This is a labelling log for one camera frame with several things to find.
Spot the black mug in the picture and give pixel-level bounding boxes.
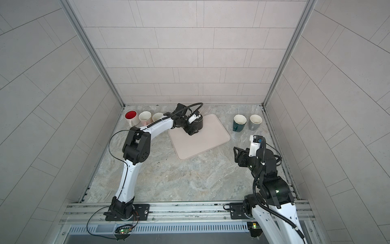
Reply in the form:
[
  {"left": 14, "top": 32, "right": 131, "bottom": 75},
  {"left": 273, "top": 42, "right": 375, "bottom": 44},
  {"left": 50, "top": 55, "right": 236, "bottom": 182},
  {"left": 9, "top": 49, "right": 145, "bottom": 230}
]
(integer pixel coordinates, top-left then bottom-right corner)
[{"left": 190, "top": 115, "right": 203, "bottom": 131}]

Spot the light green mug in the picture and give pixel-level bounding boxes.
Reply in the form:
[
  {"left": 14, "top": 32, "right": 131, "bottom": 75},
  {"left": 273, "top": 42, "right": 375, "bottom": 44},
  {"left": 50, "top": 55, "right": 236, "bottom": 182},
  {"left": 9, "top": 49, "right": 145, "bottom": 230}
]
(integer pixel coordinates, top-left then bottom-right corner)
[{"left": 152, "top": 112, "right": 164, "bottom": 122}]

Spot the pink mug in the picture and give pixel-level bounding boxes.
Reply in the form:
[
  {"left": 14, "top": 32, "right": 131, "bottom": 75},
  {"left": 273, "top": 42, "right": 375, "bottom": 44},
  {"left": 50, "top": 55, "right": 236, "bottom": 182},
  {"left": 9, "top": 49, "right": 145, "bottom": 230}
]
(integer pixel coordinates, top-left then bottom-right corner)
[{"left": 139, "top": 111, "right": 153, "bottom": 126}]

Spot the grey mug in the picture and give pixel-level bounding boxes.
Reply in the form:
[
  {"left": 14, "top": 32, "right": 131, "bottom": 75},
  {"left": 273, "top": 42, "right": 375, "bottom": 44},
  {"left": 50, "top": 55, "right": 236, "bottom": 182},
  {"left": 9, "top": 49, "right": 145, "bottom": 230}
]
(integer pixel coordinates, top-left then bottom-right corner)
[{"left": 248, "top": 114, "right": 263, "bottom": 131}]

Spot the white mug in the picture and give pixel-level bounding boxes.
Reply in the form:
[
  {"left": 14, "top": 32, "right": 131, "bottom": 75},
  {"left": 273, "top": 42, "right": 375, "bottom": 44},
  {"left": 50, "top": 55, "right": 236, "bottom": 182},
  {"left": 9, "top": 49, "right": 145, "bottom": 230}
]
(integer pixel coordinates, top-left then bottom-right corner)
[{"left": 125, "top": 110, "right": 140, "bottom": 127}]

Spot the dark green mug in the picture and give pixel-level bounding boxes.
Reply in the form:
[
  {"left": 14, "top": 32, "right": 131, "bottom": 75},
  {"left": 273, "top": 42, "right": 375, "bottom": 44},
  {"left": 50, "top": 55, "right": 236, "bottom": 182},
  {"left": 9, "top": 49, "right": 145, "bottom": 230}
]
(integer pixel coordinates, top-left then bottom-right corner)
[{"left": 233, "top": 114, "right": 247, "bottom": 132}]

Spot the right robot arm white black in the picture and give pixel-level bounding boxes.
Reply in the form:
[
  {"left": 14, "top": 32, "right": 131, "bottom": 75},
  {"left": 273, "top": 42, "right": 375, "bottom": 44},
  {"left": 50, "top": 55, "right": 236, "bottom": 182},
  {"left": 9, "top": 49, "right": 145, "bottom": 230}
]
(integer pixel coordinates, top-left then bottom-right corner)
[{"left": 233, "top": 147, "right": 306, "bottom": 244}]

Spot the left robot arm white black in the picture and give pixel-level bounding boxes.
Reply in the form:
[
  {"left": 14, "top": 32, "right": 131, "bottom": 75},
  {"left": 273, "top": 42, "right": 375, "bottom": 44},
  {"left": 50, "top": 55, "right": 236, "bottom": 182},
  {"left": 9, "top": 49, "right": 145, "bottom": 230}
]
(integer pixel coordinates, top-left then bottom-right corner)
[{"left": 104, "top": 102, "right": 203, "bottom": 221}]

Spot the beige rectangular tray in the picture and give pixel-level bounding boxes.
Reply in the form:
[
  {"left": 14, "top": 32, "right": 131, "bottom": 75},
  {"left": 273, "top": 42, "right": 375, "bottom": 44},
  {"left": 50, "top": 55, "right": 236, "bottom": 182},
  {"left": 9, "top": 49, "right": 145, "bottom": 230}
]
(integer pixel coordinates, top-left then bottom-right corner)
[{"left": 168, "top": 114, "right": 231, "bottom": 161}]

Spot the right circuit board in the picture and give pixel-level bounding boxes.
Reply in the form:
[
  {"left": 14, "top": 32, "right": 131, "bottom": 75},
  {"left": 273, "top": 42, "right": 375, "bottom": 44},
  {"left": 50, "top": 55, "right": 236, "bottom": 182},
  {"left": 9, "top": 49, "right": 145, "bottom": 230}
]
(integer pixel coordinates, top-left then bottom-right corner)
[{"left": 247, "top": 222, "right": 263, "bottom": 240}]

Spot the circuit board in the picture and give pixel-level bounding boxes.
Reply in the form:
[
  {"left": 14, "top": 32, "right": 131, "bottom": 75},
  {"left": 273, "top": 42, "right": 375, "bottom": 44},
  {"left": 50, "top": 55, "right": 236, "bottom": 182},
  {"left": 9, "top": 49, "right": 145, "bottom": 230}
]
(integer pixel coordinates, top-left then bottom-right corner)
[
  {"left": 247, "top": 222, "right": 263, "bottom": 240},
  {"left": 114, "top": 224, "right": 134, "bottom": 241}
]

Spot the white vent grille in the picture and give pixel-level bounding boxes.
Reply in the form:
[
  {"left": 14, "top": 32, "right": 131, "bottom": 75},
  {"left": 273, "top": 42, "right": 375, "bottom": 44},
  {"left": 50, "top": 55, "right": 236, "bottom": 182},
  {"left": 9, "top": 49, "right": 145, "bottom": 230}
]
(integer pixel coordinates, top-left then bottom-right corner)
[{"left": 69, "top": 222, "right": 249, "bottom": 235}]

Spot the left circuit board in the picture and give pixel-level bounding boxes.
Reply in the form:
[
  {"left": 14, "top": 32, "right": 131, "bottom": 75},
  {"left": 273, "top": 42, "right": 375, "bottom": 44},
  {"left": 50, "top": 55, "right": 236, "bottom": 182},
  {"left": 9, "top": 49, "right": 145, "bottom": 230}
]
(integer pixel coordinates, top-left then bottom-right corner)
[{"left": 114, "top": 224, "right": 134, "bottom": 241}]

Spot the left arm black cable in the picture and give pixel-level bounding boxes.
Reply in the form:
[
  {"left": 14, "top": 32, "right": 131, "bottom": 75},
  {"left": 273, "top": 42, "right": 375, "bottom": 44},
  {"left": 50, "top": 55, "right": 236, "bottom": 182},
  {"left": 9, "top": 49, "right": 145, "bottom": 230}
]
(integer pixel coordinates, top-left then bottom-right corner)
[{"left": 108, "top": 102, "right": 204, "bottom": 202}]

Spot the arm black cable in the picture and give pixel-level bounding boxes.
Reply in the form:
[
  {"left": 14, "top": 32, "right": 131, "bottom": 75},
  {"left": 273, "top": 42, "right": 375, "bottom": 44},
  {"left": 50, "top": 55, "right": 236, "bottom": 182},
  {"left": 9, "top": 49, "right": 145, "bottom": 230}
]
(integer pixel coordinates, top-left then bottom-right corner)
[
  {"left": 252, "top": 137, "right": 306, "bottom": 240},
  {"left": 108, "top": 102, "right": 204, "bottom": 202}
]

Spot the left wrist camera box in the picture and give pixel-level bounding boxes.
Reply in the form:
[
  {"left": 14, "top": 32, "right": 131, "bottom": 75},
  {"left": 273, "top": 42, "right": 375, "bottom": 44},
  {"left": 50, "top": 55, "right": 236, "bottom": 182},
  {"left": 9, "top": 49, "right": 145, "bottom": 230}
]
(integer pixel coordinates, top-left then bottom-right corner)
[{"left": 188, "top": 113, "right": 201, "bottom": 124}]

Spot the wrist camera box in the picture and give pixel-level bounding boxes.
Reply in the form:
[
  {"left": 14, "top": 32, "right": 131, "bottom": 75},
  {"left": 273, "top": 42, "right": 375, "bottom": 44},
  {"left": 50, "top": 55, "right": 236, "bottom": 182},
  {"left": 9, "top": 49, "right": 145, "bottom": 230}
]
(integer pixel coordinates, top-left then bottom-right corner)
[
  {"left": 188, "top": 113, "right": 201, "bottom": 124},
  {"left": 249, "top": 135, "right": 264, "bottom": 157}
]

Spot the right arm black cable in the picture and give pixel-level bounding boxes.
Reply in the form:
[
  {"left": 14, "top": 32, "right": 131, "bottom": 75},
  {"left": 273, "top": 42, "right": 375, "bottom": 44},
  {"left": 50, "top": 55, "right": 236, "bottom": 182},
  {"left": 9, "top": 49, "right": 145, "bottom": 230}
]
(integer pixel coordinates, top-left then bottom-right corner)
[{"left": 252, "top": 137, "right": 306, "bottom": 240}]

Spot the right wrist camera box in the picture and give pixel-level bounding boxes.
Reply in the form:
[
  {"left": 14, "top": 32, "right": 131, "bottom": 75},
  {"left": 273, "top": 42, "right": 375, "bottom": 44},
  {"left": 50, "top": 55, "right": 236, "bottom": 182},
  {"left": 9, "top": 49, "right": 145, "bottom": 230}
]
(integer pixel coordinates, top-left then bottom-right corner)
[{"left": 249, "top": 135, "right": 264, "bottom": 157}]

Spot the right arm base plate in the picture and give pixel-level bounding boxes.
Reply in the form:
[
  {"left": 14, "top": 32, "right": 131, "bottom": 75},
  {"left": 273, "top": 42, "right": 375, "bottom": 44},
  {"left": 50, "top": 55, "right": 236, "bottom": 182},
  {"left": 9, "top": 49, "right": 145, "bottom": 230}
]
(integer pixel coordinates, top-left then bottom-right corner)
[{"left": 227, "top": 203, "right": 254, "bottom": 220}]

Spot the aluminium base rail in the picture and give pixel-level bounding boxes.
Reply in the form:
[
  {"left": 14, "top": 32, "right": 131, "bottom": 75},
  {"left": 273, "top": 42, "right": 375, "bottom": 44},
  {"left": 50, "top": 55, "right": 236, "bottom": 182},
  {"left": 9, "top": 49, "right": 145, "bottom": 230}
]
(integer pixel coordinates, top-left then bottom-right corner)
[{"left": 60, "top": 199, "right": 314, "bottom": 226}]

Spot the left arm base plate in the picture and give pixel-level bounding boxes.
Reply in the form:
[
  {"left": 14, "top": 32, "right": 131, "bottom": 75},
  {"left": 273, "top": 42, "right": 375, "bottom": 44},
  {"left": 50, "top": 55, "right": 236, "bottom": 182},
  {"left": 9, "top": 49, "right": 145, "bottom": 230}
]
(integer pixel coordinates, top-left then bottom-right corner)
[{"left": 104, "top": 203, "right": 150, "bottom": 221}]

